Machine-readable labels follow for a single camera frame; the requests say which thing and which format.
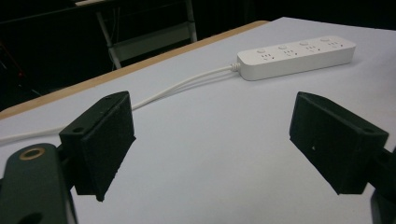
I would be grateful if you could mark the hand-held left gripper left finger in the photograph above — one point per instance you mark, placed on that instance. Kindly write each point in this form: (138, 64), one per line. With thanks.
(99, 146)

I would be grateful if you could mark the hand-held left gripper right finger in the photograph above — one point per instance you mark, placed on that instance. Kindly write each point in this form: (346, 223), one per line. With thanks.
(336, 146)

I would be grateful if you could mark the white power strip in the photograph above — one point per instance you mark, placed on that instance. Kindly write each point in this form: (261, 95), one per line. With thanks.
(295, 56)

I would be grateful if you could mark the grey metal stand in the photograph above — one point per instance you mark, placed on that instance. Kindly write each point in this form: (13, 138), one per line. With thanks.
(149, 37)

